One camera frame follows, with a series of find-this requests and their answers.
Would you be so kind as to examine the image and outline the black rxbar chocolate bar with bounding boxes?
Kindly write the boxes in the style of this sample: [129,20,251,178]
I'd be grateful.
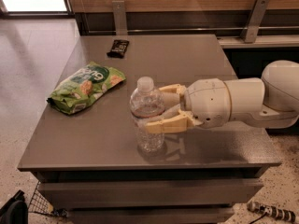
[107,39,129,59]

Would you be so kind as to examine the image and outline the black wire mesh basket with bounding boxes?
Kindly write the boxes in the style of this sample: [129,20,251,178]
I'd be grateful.
[28,183,67,217]

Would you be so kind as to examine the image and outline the upper grey drawer front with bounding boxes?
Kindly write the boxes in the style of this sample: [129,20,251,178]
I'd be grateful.
[39,178,263,209]

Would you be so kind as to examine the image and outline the lower grey drawer front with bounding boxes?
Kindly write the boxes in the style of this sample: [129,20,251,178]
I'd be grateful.
[69,208,234,224]

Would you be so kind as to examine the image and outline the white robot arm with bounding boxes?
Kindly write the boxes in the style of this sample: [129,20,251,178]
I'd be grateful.
[145,60,299,133]

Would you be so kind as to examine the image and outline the grey drawer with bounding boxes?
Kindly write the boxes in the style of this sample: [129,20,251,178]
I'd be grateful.
[69,208,234,224]
[39,178,263,209]

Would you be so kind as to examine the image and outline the metal wall bracket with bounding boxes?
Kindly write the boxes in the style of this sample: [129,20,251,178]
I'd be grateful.
[240,0,270,44]
[112,0,128,35]

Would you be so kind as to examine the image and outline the clear plastic water bottle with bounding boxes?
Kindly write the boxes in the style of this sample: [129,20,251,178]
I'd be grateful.
[130,77,165,153]

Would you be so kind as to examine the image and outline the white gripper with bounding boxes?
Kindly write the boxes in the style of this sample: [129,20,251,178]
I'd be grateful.
[145,78,231,133]

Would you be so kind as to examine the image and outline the left metal wall bracket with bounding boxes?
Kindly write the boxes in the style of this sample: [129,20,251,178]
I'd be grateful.
[112,0,128,35]

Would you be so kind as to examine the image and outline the green snack bag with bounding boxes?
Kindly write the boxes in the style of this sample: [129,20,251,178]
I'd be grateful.
[47,62,126,115]

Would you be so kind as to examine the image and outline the right metal wall bracket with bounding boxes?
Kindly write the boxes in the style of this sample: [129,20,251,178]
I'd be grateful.
[240,0,270,44]

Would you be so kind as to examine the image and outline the black white striped handle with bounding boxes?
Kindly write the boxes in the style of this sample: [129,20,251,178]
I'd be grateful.
[247,202,299,224]

